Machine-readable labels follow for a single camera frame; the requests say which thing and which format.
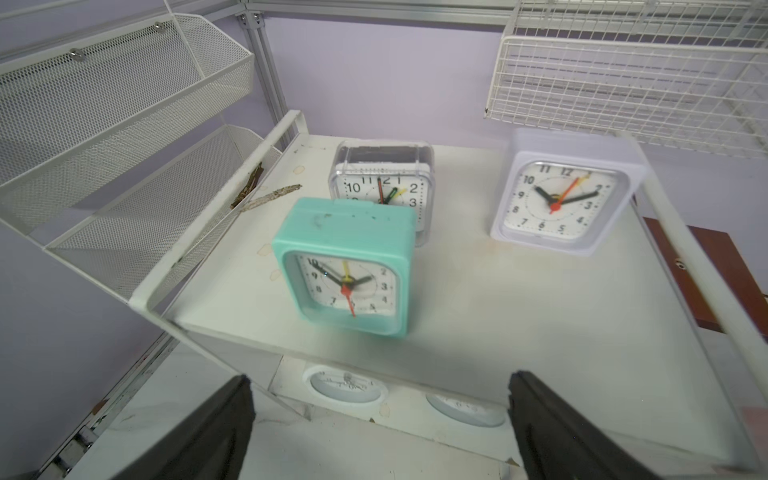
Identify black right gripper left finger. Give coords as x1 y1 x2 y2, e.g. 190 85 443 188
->
114 375 256 479

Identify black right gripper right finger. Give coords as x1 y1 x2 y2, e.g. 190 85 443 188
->
508 370 657 480

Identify mint green square alarm clock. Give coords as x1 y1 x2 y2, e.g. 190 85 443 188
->
272 197 417 338

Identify lilac square alarm clock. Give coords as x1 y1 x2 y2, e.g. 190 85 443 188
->
490 128 648 256

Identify transparent square alarm clock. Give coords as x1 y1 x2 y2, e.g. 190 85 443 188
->
328 139 436 247

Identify white two-tier shelf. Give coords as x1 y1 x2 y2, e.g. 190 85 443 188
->
129 111 767 476

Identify brown twigs in rack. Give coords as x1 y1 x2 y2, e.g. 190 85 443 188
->
230 163 302 212

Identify brown wooden stepped stand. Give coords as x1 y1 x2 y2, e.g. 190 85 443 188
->
644 217 767 340

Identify white mesh wall rack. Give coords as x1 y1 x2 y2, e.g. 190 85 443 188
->
1 14 280 301

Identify white wire wall basket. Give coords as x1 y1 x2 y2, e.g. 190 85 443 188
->
484 1 767 158

